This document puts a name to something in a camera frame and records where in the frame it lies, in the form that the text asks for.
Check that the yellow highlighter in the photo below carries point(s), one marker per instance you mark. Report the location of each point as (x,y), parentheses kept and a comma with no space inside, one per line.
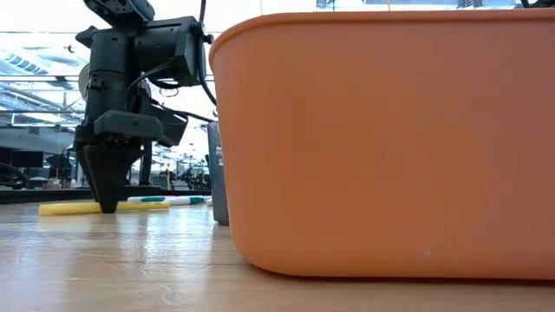
(65,209)

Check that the dark grey plastic bin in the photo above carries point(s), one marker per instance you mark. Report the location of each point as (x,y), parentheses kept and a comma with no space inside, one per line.
(218,173)

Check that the black studio light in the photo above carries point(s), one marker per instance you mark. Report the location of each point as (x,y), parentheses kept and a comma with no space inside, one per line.
(60,162)

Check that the black monitor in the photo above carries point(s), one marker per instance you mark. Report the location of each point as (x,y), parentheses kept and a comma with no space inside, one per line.
(27,159)

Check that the black aluminium table frame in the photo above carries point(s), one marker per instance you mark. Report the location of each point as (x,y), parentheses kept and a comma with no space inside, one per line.
(43,195)

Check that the orange plastic bin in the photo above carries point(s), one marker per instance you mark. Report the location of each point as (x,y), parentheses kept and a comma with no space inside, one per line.
(390,151)

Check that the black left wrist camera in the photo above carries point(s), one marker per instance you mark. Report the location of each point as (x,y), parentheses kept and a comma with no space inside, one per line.
(169,47)

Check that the green cap white marker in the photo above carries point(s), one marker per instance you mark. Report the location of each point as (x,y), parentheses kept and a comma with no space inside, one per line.
(152,199)
(196,200)

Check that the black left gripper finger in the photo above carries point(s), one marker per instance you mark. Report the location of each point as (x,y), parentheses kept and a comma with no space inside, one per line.
(110,173)

